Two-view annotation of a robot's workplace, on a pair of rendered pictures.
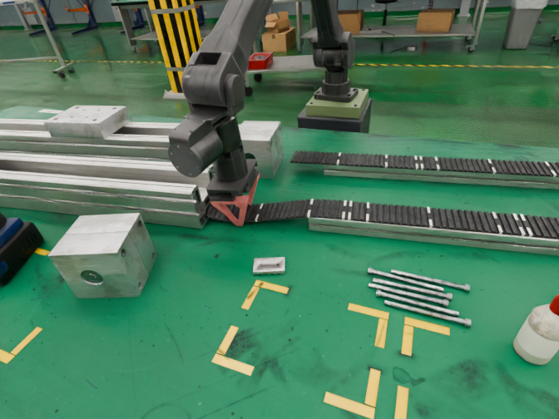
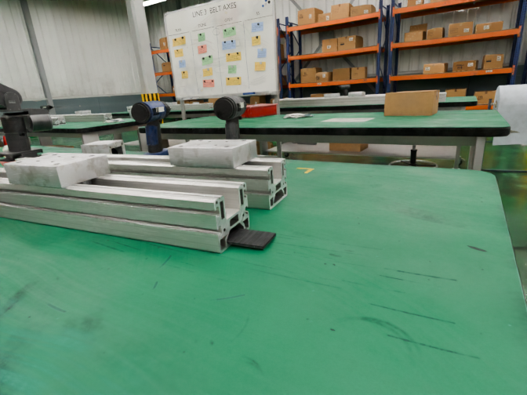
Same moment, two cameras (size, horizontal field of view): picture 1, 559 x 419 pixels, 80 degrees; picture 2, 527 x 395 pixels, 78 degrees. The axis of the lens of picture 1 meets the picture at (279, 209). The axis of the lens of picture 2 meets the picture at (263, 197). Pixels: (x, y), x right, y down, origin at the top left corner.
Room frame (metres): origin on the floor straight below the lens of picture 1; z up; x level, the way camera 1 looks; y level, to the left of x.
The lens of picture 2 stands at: (1.44, 0.95, 1.01)
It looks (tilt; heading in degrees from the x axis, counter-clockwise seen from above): 18 degrees down; 188
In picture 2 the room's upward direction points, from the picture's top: 4 degrees counter-clockwise
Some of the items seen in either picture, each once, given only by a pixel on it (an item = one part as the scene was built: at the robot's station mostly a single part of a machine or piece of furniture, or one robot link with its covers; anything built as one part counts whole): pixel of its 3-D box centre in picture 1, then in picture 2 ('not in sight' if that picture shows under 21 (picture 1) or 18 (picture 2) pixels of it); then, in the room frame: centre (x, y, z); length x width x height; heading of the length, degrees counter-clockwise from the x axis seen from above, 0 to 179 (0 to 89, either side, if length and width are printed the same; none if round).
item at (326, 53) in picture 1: (336, 58); not in sight; (1.02, -0.21, 0.93); 0.09 x 0.05 x 0.10; 151
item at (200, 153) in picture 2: not in sight; (214, 158); (0.74, 0.75, 0.87); 0.16 x 0.11 x 0.07; 72
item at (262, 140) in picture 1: (259, 146); not in sight; (0.72, 0.03, 0.83); 0.12 x 0.09 x 0.10; 162
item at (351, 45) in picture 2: not in sight; (335, 64); (-9.30, 1.99, 1.58); 2.83 x 0.98 x 3.15; 65
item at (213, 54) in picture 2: not in sight; (224, 95); (-2.53, 0.04, 0.97); 1.50 x 0.50 x 1.95; 65
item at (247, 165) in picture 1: (230, 164); (19, 144); (0.52, 0.08, 0.90); 0.10 x 0.07 x 0.07; 165
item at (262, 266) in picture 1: (269, 265); not in sight; (0.38, 0.03, 0.78); 0.05 x 0.03 x 0.01; 85
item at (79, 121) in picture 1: (91, 125); (59, 175); (0.84, 0.46, 0.87); 0.16 x 0.11 x 0.07; 72
